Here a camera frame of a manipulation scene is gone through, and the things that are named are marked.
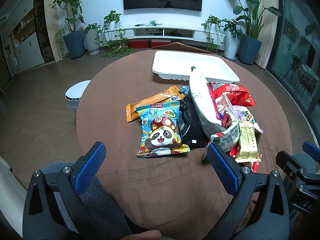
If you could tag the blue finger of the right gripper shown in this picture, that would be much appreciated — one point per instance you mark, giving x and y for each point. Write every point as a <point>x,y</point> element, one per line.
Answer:
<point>311,150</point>

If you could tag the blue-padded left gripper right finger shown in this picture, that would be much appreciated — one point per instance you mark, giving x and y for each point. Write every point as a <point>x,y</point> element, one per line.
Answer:
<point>259,208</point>

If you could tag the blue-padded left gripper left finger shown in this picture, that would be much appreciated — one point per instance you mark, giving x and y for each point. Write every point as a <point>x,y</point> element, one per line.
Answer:
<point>42,218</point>

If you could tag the gold yellow snack packet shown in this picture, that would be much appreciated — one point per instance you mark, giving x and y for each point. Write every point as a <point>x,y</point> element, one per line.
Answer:
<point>247,150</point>

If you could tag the pink minion snack packet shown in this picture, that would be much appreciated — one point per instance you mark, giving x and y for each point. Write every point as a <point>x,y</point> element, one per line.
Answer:
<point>245,115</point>

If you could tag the sunflower seed clear packet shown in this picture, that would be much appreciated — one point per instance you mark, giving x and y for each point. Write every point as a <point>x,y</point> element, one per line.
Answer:
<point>227,139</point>

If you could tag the white red-striped snack bag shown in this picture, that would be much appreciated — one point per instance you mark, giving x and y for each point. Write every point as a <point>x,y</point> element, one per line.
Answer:
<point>215,114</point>

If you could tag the panda snack bag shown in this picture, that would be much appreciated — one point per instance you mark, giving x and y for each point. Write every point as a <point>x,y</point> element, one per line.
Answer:
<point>160,131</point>

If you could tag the red snack bag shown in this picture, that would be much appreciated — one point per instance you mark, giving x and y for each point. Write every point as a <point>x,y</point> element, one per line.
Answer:
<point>237,94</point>

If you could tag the black snack packet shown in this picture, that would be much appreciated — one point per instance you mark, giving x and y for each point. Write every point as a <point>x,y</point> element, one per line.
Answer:
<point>191,130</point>

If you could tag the large plant blue pot right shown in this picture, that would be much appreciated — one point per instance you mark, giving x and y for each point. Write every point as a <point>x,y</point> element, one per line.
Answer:
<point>252,15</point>

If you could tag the white round robot bin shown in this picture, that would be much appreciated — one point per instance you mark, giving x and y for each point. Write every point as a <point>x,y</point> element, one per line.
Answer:
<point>74,94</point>

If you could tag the orange snack bar wrapper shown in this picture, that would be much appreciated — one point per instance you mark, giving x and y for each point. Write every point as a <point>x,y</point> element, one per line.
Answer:
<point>169,95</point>

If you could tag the plant in white pot right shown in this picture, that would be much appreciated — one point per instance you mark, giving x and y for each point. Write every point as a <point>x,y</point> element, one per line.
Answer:
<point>232,38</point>

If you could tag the white tv console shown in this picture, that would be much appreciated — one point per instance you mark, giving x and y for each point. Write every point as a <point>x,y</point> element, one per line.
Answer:
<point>162,32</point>

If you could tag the white plastic tray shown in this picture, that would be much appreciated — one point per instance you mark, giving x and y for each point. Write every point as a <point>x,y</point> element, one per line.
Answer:
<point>178,65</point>

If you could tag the beige curtain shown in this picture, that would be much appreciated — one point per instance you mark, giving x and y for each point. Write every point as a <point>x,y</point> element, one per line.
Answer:
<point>267,34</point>

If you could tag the tall plant blue pot left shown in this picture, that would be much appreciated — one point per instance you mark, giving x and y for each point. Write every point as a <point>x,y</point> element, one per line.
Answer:
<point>74,40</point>

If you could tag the plant in white ribbed pot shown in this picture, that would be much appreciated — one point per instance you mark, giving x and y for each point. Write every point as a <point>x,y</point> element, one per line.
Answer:
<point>92,41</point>

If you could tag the red storage box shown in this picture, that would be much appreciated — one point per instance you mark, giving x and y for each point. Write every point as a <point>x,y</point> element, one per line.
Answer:
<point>135,44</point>

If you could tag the white wall cabinet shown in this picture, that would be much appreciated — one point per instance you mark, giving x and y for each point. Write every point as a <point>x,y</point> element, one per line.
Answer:
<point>20,41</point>

